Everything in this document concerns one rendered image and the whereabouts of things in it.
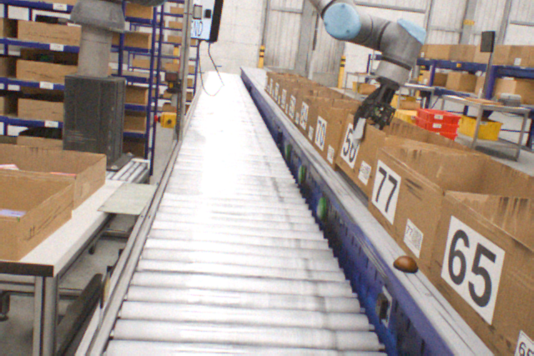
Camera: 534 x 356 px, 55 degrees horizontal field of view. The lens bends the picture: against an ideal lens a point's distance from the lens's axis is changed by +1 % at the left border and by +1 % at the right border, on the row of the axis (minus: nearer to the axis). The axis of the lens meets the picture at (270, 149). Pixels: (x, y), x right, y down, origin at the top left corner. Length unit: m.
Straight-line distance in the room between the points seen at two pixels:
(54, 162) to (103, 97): 0.29
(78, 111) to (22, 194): 0.55
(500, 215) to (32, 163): 1.42
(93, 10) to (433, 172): 1.26
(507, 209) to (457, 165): 0.40
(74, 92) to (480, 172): 1.37
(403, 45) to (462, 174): 0.38
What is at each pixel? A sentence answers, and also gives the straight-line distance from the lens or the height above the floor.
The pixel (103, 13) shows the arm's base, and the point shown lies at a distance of 1.94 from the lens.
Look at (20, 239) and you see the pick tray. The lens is 1.23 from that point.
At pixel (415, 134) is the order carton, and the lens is 1.76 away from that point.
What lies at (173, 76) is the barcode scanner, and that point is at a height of 1.07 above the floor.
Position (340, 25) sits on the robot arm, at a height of 1.34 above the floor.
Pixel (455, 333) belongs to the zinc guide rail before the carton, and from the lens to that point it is 0.83.
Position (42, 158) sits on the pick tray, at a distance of 1.84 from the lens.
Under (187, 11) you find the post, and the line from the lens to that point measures 2.56.
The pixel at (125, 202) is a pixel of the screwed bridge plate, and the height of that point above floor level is 0.75.
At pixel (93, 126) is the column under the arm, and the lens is 1.97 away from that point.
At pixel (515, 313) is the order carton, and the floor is 0.96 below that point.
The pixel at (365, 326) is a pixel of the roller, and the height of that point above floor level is 0.74.
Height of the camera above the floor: 1.27
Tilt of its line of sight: 11 degrees down
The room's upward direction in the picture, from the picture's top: 7 degrees clockwise
